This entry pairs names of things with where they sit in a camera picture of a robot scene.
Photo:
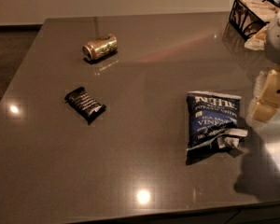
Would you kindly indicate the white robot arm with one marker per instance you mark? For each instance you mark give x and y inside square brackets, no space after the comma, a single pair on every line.
[272,50]

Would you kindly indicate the blue chip bag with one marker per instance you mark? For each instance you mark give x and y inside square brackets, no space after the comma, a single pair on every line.
[213,121]

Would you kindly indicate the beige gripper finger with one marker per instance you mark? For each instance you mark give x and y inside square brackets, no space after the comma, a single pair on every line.
[271,90]
[262,112]

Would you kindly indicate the white napkin packets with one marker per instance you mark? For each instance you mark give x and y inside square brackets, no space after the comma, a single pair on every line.
[258,40]

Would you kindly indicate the black wire basket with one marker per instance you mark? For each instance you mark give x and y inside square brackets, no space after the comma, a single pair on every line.
[249,16]

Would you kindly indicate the black snack bag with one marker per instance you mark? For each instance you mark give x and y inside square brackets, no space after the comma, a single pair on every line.
[86,106]

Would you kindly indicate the orange soda can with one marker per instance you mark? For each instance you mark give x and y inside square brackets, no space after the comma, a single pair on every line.
[100,47]

